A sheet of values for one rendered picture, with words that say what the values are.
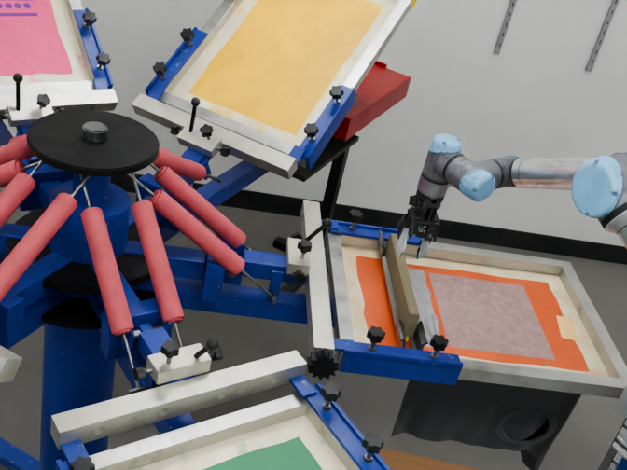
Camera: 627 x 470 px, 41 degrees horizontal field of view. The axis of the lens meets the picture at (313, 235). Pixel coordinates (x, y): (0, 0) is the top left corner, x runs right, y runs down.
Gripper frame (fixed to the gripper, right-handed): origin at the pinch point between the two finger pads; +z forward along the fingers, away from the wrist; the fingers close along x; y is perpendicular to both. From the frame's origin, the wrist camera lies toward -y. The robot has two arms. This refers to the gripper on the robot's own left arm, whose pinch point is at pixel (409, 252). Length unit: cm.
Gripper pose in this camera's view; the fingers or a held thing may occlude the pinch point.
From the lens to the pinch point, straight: 224.9
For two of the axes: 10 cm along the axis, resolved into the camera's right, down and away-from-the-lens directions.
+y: 0.5, 5.4, -8.4
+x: 9.8, 1.4, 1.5
